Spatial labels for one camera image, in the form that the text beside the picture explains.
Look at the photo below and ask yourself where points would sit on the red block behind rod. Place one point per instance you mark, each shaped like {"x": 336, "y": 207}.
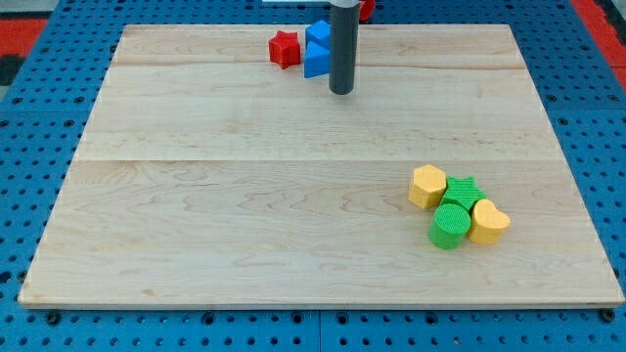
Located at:
{"x": 367, "y": 8}

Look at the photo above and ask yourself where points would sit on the yellow heart block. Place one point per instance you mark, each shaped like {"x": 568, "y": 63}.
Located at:
{"x": 488, "y": 223}

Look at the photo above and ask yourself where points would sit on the green star block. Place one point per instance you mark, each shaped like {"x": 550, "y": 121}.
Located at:
{"x": 463, "y": 192}

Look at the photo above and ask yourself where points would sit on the red star block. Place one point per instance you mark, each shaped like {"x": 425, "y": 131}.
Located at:
{"x": 284, "y": 49}

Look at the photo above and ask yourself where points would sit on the yellow hexagon block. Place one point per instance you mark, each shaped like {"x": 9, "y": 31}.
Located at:
{"x": 427, "y": 187}

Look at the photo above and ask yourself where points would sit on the blue triangle block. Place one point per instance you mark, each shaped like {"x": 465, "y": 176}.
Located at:
{"x": 316, "y": 60}

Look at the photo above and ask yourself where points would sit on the light wooden board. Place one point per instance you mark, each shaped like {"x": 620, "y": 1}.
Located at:
{"x": 207, "y": 178}

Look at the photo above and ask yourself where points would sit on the blue cube block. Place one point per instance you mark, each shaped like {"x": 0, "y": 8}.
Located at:
{"x": 318, "y": 32}

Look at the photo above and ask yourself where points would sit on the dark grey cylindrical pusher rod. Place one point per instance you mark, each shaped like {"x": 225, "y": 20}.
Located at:
{"x": 344, "y": 24}

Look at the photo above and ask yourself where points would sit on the green cylinder block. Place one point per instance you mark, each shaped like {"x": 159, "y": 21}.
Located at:
{"x": 449, "y": 226}

